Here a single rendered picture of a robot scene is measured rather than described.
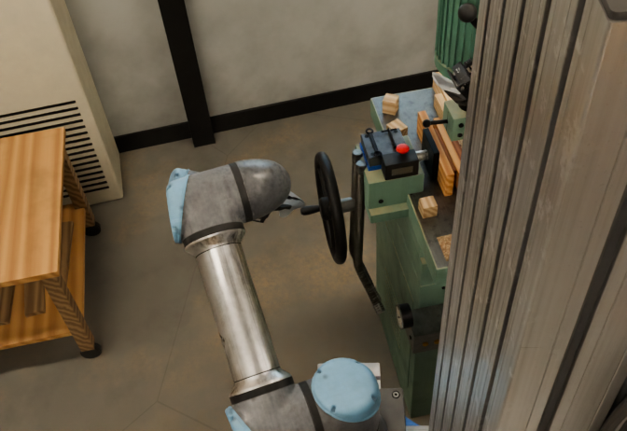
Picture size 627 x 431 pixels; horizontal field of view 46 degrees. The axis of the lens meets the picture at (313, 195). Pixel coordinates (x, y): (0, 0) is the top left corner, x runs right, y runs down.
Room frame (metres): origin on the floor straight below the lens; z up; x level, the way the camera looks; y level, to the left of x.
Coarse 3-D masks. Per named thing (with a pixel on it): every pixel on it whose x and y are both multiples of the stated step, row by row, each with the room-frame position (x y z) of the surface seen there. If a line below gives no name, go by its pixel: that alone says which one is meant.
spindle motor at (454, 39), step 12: (444, 0) 1.25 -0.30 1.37; (456, 0) 1.22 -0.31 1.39; (468, 0) 1.21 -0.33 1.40; (444, 12) 1.25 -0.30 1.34; (456, 12) 1.22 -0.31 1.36; (444, 24) 1.24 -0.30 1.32; (456, 24) 1.21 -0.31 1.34; (468, 24) 1.20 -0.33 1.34; (444, 36) 1.24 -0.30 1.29; (456, 36) 1.21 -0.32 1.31; (468, 36) 1.20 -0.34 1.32; (444, 48) 1.24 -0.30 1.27; (456, 48) 1.21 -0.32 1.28; (468, 48) 1.20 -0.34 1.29; (444, 60) 1.24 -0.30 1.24; (456, 60) 1.21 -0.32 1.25; (444, 72) 1.23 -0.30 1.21
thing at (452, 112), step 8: (448, 104) 1.29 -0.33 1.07; (456, 104) 1.28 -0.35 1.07; (448, 112) 1.27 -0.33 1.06; (456, 112) 1.26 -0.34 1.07; (464, 112) 1.25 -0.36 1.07; (448, 120) 1.26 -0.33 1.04; (456, 120) 1.23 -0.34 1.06; (464, 120) 1.24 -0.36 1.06; (448, 128) 1.26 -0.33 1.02; (456, 128) 1.23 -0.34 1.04; (464, 128) 1.24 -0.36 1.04; (456, 136) 1.23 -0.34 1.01
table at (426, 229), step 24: (408, 96) 1.53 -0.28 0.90; (432, 96) 1.52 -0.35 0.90; (384, 120) 1.44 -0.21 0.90; (408, 120) 1.43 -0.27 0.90; (432, 192) 1.17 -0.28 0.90; (456, 192) 1.16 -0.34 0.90; (384, 216) 1.14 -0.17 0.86; (432, 216) 1.09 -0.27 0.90; (432, 240) 1.03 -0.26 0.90; (432, 264) 0.97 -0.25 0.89
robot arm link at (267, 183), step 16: (240, 160) 0.99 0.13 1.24; (256, 160) 0.99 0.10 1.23; (256, 176) 0.94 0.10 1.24; (272, 176) 0.96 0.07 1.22; (288, 176) 1.00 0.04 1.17; (256, 192) 0.92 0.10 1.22; (272, 192) 0.93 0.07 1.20; (288, 192) 0.97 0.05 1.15; (256, 208) 0.90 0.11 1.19; (272, 208) 0.92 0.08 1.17
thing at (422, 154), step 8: (424, 136) 1.28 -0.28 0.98; (424, 144) 1.28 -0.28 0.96; (432, 144) 1.24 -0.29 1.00; (416, 152) 1.25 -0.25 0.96; (424, 152) 1.25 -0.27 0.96; (432, 152) 1.21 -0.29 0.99; (424, 160) 1.27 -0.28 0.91; (432, 160) 1.21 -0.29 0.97; (432, 168) 1.21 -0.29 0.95; (432, 176) 1.21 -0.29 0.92
